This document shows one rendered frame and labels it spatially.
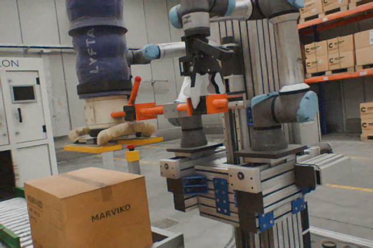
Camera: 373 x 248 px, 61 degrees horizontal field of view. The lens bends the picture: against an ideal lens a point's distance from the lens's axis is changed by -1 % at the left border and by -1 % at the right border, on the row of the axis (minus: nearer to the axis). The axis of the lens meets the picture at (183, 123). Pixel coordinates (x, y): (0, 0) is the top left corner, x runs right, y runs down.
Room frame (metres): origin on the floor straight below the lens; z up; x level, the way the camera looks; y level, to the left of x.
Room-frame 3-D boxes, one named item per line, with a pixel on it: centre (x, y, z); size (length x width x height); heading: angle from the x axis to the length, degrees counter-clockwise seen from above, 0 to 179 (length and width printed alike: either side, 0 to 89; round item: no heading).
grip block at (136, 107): (1.14, 0.15, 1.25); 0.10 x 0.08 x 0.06; 130
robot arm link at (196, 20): (0.88, -0.07, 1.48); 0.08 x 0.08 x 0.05
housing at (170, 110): (0.97, 0.01, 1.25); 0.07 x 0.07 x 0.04; 39
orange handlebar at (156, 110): (1.26, 0.09, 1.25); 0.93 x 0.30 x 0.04; 39
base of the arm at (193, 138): (1.73, -0.05, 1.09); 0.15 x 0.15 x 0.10
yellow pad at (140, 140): (1.39, 0.23, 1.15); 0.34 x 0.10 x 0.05; 39
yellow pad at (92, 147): (1.27, 0.38, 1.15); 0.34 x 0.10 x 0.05; 39
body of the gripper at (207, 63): (0.89, -0.06, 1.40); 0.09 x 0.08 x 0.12; 39
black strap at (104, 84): (1.33, 0.30, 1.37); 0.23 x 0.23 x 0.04
